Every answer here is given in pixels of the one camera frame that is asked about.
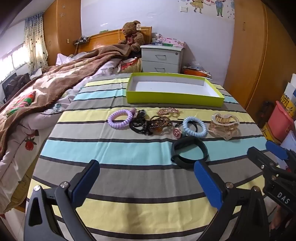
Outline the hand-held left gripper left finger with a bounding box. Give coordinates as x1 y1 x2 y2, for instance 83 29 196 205
24 159 100 241

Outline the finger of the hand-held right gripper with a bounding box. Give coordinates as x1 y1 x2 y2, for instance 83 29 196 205
265 140 296 172
247 147 289 179

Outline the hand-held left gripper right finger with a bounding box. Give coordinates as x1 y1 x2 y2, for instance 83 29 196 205
194 160 270 241

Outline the translucent pink claw hair clip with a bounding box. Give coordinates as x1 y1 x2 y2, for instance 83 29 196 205
208 113 240 141

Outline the black wristband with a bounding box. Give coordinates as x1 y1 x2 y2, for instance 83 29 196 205
171 136 209 168

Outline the black hair tie pink disc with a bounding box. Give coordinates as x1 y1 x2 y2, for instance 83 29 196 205
173 116 199 139

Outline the blue spiral hair tie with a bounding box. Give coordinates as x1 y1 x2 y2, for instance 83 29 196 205
183 116 207 139

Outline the purple spiral hair tie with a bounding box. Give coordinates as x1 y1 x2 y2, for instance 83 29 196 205
108 110 134 129

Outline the brown beaded bracelet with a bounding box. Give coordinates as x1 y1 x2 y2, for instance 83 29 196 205
148 115 173 136

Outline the green shallow cardboard box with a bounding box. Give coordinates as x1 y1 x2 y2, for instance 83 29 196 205
126 72 225 107

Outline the person's right hand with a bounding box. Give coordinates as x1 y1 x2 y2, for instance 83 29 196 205
270 205 289 231

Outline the yellow cardboard box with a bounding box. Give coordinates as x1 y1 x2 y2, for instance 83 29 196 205
261 123 280 142

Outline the pink plastic bucket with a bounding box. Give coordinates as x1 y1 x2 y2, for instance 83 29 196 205
268 100 295 142

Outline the dark bag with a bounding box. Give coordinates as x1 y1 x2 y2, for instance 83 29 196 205
261 101 274 128

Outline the stack of papers and boards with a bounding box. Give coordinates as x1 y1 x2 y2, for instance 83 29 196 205
280 74 296 121

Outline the striped bed sheet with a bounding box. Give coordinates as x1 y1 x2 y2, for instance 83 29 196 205
23 73 285 241

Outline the white floral quilt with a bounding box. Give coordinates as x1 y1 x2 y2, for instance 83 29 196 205
0 53 130 214

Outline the pink rhinestone hair clip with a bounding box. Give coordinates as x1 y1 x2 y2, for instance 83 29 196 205
157 107 182 117

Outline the large wooden wardrobe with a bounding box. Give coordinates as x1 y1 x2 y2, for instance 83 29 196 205
223 0 296 121

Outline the orange basin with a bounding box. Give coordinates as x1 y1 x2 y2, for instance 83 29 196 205
183 66 212 79

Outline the brown fleece blanket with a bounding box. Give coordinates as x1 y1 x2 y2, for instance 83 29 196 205
0 43 139 160

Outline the dark chair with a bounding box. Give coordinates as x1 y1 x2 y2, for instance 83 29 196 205
2 72 31 102

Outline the red and yellow pillow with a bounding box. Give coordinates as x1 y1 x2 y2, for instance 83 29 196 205
117 57 142 74

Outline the white nightstand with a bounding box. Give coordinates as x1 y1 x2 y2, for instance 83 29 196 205
140 44 184 75

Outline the wooden headboard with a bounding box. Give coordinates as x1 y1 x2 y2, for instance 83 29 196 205
73 26 152 54

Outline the dotted curtain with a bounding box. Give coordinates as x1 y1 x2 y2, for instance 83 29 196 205
23 13 49 75

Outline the pink flat box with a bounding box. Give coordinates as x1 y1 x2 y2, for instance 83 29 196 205
162 37 186 48

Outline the narrow wooden cabinet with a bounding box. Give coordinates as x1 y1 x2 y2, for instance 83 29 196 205
43 0 81 67

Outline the brown teddy bear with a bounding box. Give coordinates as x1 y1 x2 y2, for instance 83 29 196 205
118 21 146 52

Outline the black hair tie grey charm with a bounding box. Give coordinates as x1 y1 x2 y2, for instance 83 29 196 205
135 109 153 136

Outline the cartoon wall sticker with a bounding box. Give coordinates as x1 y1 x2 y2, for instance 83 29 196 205
178 0 235 20

